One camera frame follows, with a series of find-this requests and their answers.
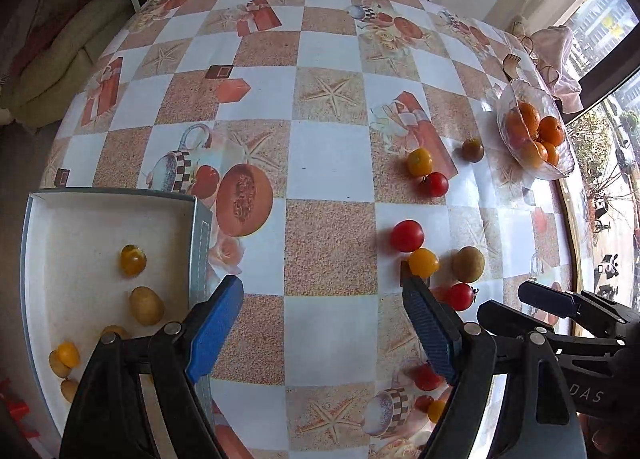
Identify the brown round longan fruit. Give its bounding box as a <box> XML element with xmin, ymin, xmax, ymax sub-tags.
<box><xmin>129</xmin><ymin>287</ymin><xmax>165</xmax><ymax>327</ymax></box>

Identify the red tomato with stem centre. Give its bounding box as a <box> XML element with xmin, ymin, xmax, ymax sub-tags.
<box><xmin>445</xmin><ymin>283</ymin><xmax>478</xmax><ymax>312</ymax></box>

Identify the red tomato with green stem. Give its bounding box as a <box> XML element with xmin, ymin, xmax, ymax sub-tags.
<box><xmin>412</xmin><ymin>363</ymin><xmax>445</xmax><ymax>392</ymax></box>

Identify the brown longan centre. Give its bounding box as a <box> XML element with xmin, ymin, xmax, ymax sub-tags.
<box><xmin>451</xmin><ymin>247</ymin><xmax>485</xmax><ymax>283</ymax></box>

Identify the small red tomato bottom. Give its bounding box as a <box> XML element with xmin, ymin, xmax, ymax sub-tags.
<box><xmin>414</xmin><ymin>395</ymin><xmax>434</xmax><ymax>413</ymax></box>

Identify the small yellow tomato near finger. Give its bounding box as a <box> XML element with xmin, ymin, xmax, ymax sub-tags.
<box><xmin>426</xmin><ymin>399</ymin><xmax>446</xmax><ymax>424</ymax></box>

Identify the yellow tomato right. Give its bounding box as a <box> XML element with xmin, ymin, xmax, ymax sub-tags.
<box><xmin>408</xmin><ymin>248</ymin><xmax>440</xmax><ymax>280</ymax></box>

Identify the yellow tomato left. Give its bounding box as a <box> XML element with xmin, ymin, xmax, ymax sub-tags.
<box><xmin>101</xmin><ymin>325</ymin><xmax>130</xmax><ymax>340</ymax></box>

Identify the red tomato upper middle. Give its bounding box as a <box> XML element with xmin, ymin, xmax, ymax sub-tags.
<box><xmin>390</xmin><ymin>219</ymin><xmax>425</xmax><ymax>253</ymax></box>

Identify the yellow fruit in tray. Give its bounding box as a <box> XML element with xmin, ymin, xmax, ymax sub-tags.
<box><xmin>119</xmin><ymin>245</ymin><xmax>146</xmax><ymax>277</ymax></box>

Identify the amber tomato centre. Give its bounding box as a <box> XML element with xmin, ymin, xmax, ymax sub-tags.
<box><xmin>56</xmin><ymin>341</ymin><xmax>80</xmax><ymax>369</ymax></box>

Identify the white tray with grey rim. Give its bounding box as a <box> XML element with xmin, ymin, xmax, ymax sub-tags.
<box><xmin>20</xmin><ymin>188</ymin><xmax>213</xmax><ymax>431</ymax></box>

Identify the tan longan in tray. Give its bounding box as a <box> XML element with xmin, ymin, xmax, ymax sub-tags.
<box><xmin>49</xmin><ymin>351</ymin><xmax>72</xmax><ymax>379</ymax></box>
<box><xmin>61</xmin><ymin>378</ymin><xmax>78</xmax><ymax>404</ymax></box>

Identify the red tomato top pair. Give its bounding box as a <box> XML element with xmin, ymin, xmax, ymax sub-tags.
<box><xmin>421</xmin><ymin>172</ymin><xmax>449</xmax><ymax>198</ymax></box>

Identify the orange mandarin front right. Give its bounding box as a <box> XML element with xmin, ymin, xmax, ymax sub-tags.
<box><xmin>541</xmin><ymin>141</ymin><xmax>559</xmax><ymax>166</ymax></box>

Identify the orange mandarin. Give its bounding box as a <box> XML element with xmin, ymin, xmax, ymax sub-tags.
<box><xmin>541</xmin><ymin>141</ymin><xmax>559</xmax><ymax>166</ymax></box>
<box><xmin>518</xmin><ymin>101</ymin><xmax>540</xmax><ymax>138</ymax></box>
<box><xmin>537</xmin><ymin>115</ymin><xmax>565</xmax><ymax>147</ymax></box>
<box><xmin>518</xmin><ymin>139</ymin><xmax>548</xmax><ymax>170</ymax></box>

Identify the orange mandarin front left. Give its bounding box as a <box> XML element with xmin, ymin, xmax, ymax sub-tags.
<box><xmin>518</xmin><ymin>139</ymin><xmax>548</xmax><ymax>170</ymax></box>

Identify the glass fruit bowl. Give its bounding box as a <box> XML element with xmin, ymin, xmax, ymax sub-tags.
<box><xmin>497</xmin><ymin>78</ymin><xmax>576</xmax><ymax>180</ymax></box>

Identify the dark brown tomato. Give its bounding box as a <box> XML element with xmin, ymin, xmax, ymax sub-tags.
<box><xmin>460</xmin><ymin>138</ymin><xmax>485</xmax><ymax>163</ymax></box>

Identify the orange mandarin back right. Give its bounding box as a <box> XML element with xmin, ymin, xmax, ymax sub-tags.
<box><xmin>537</xmin><ymin>115</ymin><xmax>565</xmax><ymax>147</ymax></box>

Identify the orange tomato top pair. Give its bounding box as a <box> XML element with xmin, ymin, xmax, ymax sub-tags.
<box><xmin>406</xmin><ymin>147</ymin><xmax>433</xmax><ymax>178</ymax></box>

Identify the orange mandarin back left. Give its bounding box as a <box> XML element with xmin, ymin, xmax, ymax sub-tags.
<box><xmin>518</xmin><ymin>101</ymin><xmax>540</xmax><ymax>138</ymax></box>

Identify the red plastic stool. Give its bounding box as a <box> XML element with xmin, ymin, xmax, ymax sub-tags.
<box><xmin>0</xmin><ymin>378</ymin><xmax>40</xmax><ymax>439</ymax></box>

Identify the checkered patterned tablecloth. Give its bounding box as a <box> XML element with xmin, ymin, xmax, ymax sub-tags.
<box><xmin>42</xmin><ymin>0</ymin><xmax>572</xmax><ymax>458</ymax></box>

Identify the pink cloth on rack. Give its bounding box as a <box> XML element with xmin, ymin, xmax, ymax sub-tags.
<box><xmin>521</xmin><ymin>26</ymin><xmax>584</xmax><ymax>114</ymax></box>

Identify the green sofa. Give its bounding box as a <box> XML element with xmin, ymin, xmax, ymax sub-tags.
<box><xmin>1</xmin><ymin>0</ymin><xmax>134</xmax><ymax>130</ymax></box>

